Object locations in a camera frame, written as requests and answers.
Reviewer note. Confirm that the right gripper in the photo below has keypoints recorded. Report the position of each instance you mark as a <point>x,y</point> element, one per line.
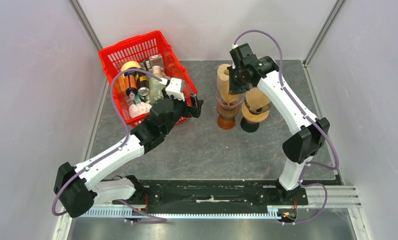
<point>234,89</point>

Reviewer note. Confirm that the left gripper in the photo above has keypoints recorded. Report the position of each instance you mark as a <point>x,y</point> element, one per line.
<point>195,110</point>

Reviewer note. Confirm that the brown paper coffee filter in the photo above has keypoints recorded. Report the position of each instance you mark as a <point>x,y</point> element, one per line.
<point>257,102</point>

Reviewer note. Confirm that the clear pink plastic cone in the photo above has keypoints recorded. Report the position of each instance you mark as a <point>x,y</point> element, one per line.
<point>224,106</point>

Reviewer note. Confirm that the amber glass carafe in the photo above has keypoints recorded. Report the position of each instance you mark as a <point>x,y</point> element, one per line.
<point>226,118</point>

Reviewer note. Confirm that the light wooden ring holder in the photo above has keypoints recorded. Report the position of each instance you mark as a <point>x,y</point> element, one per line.
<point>253,118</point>

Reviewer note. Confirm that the red plastic basket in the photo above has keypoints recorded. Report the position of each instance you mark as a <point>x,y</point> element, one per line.
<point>139,48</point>

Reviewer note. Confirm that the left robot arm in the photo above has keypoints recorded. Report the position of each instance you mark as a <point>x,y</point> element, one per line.
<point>81,186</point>

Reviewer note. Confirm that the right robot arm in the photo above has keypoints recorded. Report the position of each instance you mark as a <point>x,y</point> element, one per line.
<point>308,131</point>

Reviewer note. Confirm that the beige paper towel roll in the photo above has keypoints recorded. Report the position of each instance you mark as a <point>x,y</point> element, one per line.
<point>222,75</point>

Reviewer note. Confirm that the green bottle pink cap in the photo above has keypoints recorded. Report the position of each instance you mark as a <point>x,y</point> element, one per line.
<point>155,86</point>

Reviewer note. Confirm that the pink cloth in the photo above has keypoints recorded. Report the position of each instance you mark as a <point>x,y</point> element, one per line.
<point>138,109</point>

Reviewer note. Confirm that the black orange can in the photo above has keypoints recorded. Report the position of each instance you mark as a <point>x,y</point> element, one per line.
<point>136,83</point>

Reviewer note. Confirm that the yellow tape roll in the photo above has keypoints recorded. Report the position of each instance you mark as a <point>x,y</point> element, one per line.
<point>129,68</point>

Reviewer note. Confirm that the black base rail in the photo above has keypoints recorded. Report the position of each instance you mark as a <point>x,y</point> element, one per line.
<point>213,196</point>

